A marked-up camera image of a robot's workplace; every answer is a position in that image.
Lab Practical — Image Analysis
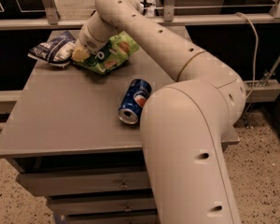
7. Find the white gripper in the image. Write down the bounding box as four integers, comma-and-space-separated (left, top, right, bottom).
72, 17, 111, 63

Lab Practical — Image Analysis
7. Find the grey metal railing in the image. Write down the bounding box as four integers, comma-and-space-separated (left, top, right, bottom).
0, 0, 280, 30

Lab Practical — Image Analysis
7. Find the top grey drawer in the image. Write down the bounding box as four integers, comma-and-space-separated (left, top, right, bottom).
17, 166, 150, 196

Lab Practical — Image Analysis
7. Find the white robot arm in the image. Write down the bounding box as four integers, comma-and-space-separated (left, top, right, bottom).
78, 0, 246, 224

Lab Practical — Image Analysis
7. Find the blue pepsi can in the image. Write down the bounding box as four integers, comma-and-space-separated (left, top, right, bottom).
119, 79, 152, 125

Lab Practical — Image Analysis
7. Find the middle grey drawer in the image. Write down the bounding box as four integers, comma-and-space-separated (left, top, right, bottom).
48, 192, 156, 215

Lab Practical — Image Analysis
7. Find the blue chip bag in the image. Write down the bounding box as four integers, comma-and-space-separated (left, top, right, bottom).
28, 31, 76, 68

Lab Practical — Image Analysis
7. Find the grey drawer cabinet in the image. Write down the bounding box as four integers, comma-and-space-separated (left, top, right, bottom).
0, 26, 240, 224

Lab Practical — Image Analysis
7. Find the bottom grey drawer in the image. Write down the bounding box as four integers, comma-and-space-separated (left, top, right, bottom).
54, 210, 161, 224

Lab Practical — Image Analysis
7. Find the white cable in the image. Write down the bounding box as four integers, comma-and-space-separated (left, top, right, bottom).
234, 11, 259, 100

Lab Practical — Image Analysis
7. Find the green chip bag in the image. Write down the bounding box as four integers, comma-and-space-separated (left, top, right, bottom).
72, 32, 139, 75

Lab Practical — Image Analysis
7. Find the grey drawer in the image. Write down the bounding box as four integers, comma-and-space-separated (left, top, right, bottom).
54, 210, 161, 224
17, 166, 150, 196
48, 192, 156, 215

